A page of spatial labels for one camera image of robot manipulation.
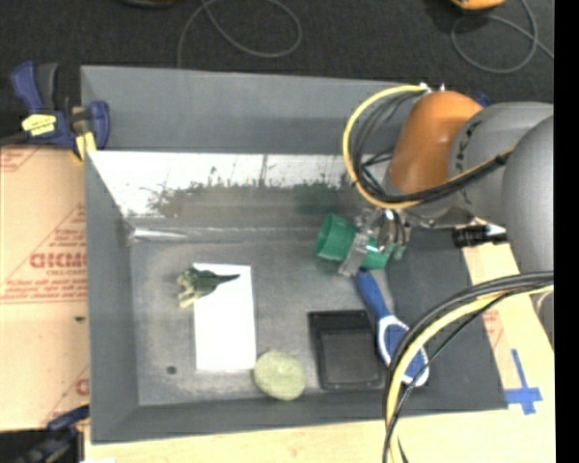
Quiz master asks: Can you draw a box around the green toy dinosaur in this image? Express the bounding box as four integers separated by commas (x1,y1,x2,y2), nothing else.
175,265,242,310

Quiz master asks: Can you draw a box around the blue and white brush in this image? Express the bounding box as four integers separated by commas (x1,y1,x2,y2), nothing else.
355,268,431,390

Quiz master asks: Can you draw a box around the white flat block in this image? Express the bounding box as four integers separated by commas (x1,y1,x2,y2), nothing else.
191,261,259,372

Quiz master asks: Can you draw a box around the brown cardboard board red print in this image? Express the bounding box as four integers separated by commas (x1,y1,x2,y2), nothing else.
0,144,92,434

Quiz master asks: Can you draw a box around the green plastic cup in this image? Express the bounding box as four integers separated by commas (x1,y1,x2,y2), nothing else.
315,212,402,272

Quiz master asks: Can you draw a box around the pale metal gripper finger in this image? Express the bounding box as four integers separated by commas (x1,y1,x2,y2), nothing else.
338,232,370,279

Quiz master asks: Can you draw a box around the pale green round sponge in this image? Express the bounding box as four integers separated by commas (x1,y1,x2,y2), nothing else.
252,349,307,402

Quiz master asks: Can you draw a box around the grey metal bin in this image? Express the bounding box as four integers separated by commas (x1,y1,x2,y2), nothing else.
79,64,510,444

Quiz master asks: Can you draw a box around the black cylinder on white bracket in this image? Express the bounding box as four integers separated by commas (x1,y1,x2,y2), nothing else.
452,224,509,250

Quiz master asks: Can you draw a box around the black square tray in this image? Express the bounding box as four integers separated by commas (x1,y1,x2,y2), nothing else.
307,309,387,392

